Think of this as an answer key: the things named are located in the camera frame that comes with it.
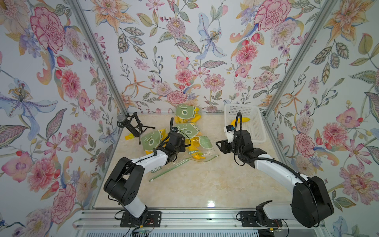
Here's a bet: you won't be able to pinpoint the left corner aluminium post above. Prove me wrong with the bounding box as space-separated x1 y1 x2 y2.
68 0 128 115

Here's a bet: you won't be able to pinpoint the right corner aluminium post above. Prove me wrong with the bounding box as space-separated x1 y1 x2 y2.
263 1 336 119

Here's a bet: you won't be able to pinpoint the zip-top bag bananas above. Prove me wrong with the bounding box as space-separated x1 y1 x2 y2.
174 104 201 123
141 128 189 182
176 122 218 163

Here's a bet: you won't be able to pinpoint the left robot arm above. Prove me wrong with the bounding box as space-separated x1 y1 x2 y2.
103 118 188 225

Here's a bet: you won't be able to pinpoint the white plastic basket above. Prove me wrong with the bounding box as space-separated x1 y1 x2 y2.
224 104 266 144

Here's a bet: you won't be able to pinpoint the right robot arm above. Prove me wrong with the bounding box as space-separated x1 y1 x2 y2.
216 112 335 228

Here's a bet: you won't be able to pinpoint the aluminium front rail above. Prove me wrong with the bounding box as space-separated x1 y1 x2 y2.
73 208 329 237

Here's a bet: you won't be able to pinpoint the black microphone tripod stand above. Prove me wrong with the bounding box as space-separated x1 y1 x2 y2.
116 112 156 144

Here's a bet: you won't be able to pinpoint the corner aluminium post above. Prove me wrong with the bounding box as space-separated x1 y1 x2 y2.
263 1 336 119
68 0 128 115

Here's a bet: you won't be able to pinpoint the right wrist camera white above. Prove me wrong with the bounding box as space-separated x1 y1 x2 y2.
224 125 235 143

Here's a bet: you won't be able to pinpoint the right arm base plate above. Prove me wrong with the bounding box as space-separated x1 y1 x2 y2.
236 200 283 228

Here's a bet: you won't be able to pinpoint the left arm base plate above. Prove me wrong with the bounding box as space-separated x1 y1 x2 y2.
120 211 162 228

